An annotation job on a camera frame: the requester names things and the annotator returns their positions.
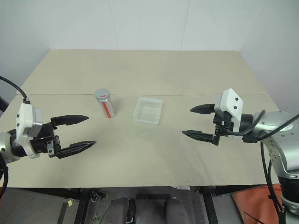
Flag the silver can with red stripe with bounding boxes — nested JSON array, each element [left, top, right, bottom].
[[94, 88, 118, 119]]

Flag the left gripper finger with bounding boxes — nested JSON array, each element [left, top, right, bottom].
[[50, 114, 90, 130], [57, 140, 97, 160]]

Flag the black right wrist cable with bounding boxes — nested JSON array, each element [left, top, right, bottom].
[[227, 109, 267, 143]]

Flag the long black right arm cable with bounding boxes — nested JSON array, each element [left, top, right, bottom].
[[260, 113, 299, 212]]

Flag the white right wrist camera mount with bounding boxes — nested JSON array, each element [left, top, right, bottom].
[[214, 88, 244, 139]]

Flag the dark rounded shape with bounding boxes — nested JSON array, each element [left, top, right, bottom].
[[163, 197, 190, 224], [103, 197, 136, 224]]

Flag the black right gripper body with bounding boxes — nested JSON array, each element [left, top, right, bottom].
[[213, 110, 235, 147]]

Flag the black table frame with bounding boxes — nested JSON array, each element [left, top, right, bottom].
[[13, 185, 233, 224]]

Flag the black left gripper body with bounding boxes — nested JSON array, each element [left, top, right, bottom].
[[29, 121, 62, 160]]

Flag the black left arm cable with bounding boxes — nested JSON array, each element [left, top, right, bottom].
[[0, 158, 10, 190]]

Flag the metal clamp bracket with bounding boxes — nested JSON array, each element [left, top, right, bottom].
[[89, 190, 105, 204]]

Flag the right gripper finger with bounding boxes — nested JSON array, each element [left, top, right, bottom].
[[190, 104, 215, 115], [182, 130, 215, 144]]

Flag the orange floor mat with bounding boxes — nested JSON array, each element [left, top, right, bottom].
[[230, 183, 285, 224]]

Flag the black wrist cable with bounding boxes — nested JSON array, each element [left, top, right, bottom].
[[0, 75, 31, 105], [227, 109, 267, 143]]

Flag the translucent white square container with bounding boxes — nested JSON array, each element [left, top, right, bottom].
[[133, 97, 164, 126]]

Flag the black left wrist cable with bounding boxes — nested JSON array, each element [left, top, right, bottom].
[[0, 75, 31, 105]]

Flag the grey cap of clear tube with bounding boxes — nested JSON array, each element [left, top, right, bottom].
[[94, 88, 111, 104]]

